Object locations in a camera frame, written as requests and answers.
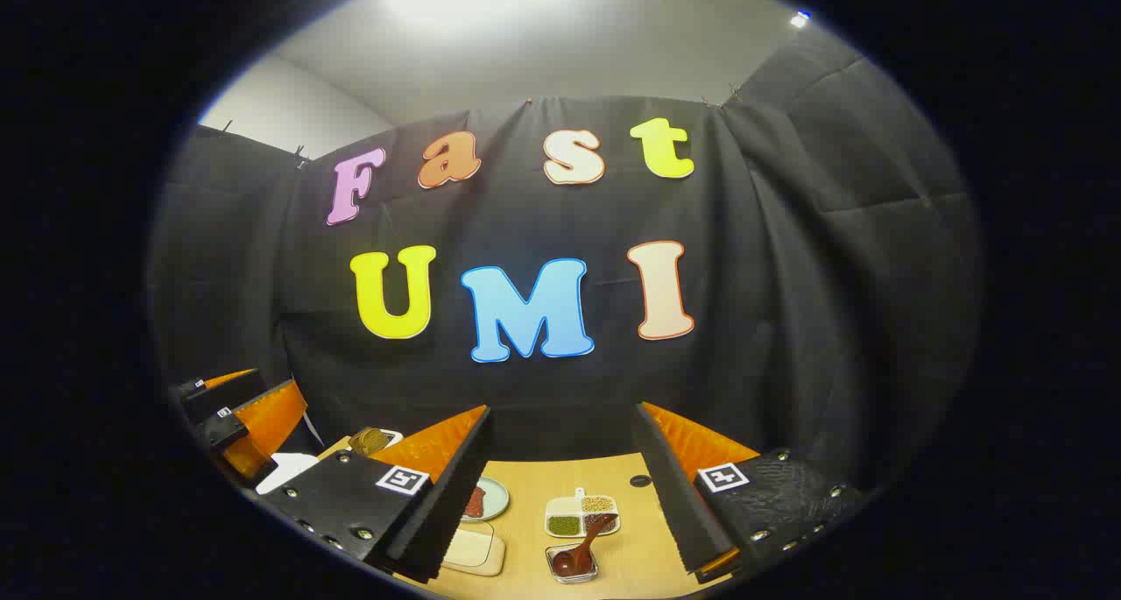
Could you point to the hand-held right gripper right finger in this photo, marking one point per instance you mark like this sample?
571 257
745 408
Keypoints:
674 495

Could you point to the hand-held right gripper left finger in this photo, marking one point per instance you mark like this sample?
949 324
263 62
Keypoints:
455 495

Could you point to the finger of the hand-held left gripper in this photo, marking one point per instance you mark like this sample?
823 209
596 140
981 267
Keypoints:
263 425
219 394

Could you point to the white rice cooker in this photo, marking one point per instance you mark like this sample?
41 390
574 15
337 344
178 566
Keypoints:
285 470

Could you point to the clear container of rice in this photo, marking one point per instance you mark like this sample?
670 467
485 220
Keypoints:
477 552

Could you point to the clear glass chopstick holder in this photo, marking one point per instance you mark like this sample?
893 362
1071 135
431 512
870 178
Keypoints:
587 574

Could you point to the brown wooden spoon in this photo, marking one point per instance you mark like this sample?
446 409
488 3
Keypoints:
569 561

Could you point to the red meat slices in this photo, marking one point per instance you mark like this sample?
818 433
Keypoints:
475 502

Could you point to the pale green plate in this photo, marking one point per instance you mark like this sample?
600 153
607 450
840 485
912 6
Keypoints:
497 497

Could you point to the white divided bean dish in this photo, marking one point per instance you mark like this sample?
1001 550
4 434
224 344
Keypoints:
582 514

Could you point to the brown bread slices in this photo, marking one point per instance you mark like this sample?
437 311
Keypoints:
370 441

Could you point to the black backdrop cloth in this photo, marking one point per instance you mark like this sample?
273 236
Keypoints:
788 320

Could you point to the small ceiling light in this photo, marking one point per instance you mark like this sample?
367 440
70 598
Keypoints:
800 19

